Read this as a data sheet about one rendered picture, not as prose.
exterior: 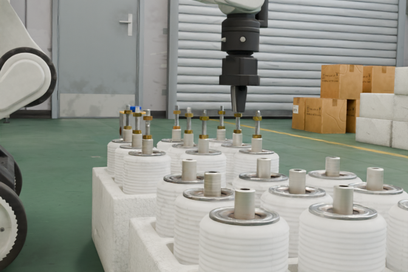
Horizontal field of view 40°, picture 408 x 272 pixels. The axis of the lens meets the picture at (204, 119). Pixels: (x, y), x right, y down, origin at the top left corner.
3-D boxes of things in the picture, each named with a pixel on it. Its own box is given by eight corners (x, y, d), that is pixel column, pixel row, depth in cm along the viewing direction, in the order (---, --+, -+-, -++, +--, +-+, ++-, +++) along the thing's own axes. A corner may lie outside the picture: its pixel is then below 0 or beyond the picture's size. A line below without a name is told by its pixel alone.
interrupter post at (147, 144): (155, 155, 112) (155, 139, 112) (147, 156, 110) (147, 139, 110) (146, 154, 113) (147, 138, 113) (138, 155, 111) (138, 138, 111)
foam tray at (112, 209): (112, 294, 103) (113, 198, 102) (91, 237, 141) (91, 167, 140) (302, 277, 115) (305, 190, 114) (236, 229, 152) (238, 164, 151)
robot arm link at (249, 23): (232, 31, 122) (233, -21, 122) (211, 34, 132) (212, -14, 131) (276, 34, 127) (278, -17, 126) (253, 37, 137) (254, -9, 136)
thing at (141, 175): (179, 242, 114) (180, 154, 112) (147, 252, 106) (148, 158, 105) (144, 234, 119) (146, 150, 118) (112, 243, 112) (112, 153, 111)
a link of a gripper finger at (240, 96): (233, 112, 128) (234, 85, 128) (244, 112, 130) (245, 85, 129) (237, 112, 127) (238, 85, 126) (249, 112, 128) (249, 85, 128)
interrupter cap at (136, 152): (173, 155, 112) (173, 152, 112) (148, 158, 106) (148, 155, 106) (146, 152, 117) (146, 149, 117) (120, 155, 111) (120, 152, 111)
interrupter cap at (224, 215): (221, 230, 55) (221, 223, 55) (200, 213, 62) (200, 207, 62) (291, 226, 57) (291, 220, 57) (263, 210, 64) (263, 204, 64)
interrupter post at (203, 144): (206, 155, 113) (206, 139, 113) (195, 154, 114) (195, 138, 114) (210, 154, 116) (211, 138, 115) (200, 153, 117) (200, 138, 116)
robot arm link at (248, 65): (271, 86, 126) (272, 33, 125) (235, 85, 121) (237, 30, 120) (240, 85, 137) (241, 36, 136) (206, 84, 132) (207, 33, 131)
